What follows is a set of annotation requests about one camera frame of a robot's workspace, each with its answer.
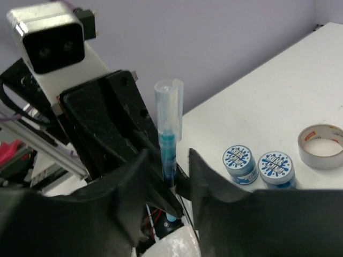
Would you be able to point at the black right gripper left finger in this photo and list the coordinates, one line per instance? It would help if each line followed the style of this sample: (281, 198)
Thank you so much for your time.
(100, 219)

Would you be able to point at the clear pen cap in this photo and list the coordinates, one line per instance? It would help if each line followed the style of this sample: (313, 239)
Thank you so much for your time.
(169, 107)

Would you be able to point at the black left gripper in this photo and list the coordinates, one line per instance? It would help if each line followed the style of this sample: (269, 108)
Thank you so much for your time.
(105, 119)

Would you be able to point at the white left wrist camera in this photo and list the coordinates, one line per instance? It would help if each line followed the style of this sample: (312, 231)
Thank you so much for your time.
(52, 39)

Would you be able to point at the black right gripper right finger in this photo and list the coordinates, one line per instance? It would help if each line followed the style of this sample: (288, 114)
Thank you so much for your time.
(234, 222)

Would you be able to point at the blue pen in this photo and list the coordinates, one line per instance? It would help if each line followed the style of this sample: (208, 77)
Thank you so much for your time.
(167, 142)

